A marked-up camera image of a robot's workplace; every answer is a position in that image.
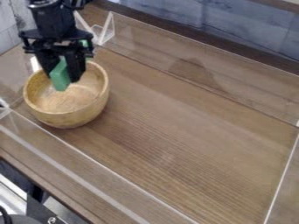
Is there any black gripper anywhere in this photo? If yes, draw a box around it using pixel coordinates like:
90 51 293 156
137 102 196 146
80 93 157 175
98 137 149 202
18 0 93 82

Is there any green rectangular block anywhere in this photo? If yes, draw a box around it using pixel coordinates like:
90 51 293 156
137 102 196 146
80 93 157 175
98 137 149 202
49 49 84 92

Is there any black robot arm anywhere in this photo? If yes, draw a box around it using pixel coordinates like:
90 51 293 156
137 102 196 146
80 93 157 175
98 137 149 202
18 0 93 82

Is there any wooden bowl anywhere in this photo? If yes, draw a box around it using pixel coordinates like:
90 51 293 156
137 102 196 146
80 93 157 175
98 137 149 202
22 61 109 129

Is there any clear acrylic corner bracket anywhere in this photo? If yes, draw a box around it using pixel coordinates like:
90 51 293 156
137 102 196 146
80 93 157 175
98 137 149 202
74 12 116 46

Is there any black metal bracket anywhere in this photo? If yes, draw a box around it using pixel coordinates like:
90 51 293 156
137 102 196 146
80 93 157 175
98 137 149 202
25 195 68 224

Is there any black cable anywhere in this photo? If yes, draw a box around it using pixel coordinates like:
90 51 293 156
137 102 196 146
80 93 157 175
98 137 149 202
0 206 11 224

